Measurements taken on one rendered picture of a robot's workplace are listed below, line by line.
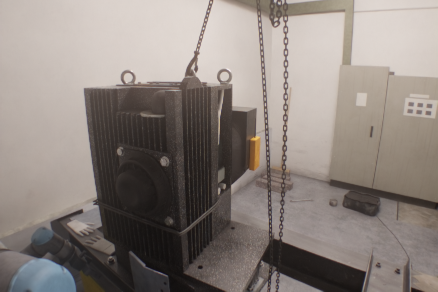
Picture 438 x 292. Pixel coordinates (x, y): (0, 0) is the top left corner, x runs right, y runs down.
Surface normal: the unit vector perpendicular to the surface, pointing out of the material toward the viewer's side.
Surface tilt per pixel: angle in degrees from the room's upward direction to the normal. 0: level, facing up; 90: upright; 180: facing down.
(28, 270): 3
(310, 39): 90
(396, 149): 90
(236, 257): 0
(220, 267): 0
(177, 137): 90
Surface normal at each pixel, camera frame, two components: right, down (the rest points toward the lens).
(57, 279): 0.98, -0.08
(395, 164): -0.60, 0.18
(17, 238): 0.80, 0.14
